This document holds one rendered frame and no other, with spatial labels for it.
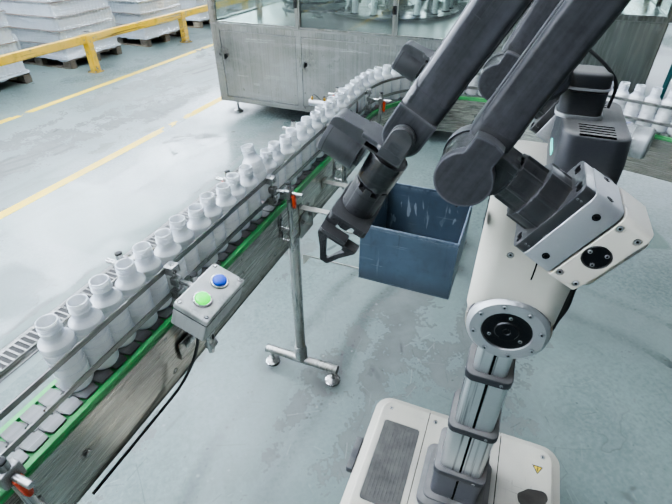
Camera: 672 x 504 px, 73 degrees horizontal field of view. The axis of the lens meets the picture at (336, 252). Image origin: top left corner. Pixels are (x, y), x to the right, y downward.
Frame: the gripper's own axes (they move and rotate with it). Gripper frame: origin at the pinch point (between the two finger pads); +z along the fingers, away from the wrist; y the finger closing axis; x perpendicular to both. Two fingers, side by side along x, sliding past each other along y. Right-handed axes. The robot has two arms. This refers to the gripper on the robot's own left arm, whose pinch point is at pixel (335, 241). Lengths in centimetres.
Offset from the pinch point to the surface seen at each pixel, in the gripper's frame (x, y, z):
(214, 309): -12.9, 7.7, 25.7
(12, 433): -30, 39, 44
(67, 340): -31, 25, 31
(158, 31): -420, -613, 364
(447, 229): 35, -83, 40
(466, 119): 28, -176, 39
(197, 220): -30.1, -14.5, 31.1
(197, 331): -13.6, 11.1, 30.2
